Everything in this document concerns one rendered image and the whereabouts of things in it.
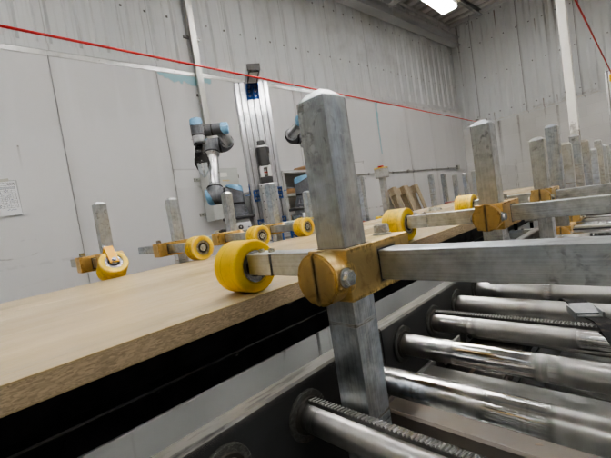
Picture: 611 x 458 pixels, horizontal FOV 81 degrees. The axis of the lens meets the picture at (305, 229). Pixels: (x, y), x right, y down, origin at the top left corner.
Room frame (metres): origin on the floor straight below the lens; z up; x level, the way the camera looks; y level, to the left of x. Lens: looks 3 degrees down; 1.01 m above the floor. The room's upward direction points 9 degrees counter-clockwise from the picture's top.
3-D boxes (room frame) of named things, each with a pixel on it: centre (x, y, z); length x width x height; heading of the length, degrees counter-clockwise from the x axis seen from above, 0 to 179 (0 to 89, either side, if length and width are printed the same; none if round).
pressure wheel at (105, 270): (1.05, 0.58, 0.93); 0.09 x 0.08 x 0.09; 45
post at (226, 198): (1.55, 0.32, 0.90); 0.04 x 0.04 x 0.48; 45
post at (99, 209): (1.20, 0.67, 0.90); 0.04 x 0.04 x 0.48; 45
